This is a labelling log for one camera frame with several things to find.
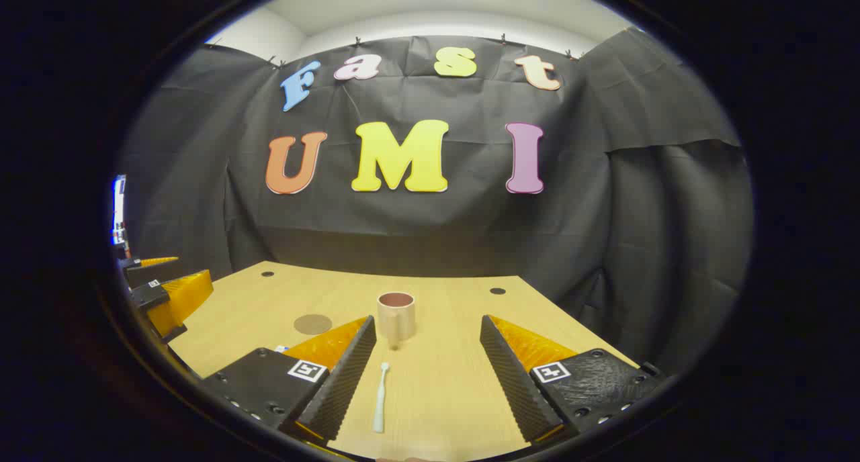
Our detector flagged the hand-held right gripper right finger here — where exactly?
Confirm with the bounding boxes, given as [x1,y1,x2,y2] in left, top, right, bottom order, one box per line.
[480,314,666,444]

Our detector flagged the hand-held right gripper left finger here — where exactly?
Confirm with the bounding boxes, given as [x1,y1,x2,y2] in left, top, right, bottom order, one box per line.
[202,314,377,447]

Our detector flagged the white toothbrush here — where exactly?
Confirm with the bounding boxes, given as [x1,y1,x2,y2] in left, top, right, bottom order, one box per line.
[373,362,391,434]

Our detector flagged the round brown coaster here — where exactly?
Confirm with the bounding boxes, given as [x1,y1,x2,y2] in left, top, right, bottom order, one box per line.
[294,314,333,336]

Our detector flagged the beige cup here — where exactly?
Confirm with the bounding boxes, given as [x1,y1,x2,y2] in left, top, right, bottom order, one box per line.
[377,291,416,350]

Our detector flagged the wooden desktop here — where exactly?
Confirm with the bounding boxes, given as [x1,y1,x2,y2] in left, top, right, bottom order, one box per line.
[168,261,639,461]

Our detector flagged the computer monitor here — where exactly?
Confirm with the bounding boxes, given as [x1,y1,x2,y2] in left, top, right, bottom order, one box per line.
[111,175,128,248]

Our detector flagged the black backdrop cloth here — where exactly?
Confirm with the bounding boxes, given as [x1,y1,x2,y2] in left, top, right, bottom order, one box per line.
[114,27,755,375]

